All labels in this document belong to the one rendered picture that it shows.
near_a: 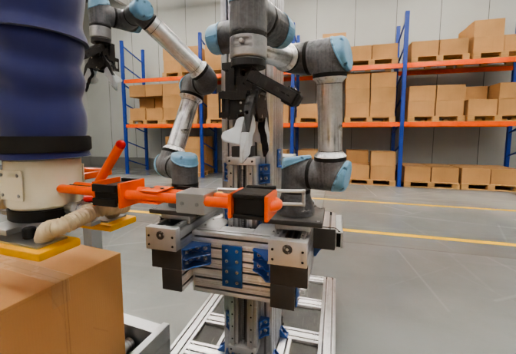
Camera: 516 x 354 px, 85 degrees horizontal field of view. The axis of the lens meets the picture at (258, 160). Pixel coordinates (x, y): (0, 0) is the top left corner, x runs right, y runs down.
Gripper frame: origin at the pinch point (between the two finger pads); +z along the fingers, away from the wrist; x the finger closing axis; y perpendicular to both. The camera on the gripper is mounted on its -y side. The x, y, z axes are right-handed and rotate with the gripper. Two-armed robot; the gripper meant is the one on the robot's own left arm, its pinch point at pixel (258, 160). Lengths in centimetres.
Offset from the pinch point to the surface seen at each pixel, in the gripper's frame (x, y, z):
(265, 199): 4.8, -3.0, 6.8
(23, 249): 14, 49, 20
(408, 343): -136, -59, 130
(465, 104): -739, -280, -72
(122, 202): 4.1, 31.5, 10.3
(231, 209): 4.6, 4.0, 9.5
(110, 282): -15, 56, 44
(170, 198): 3.5, 19.0, 8.6
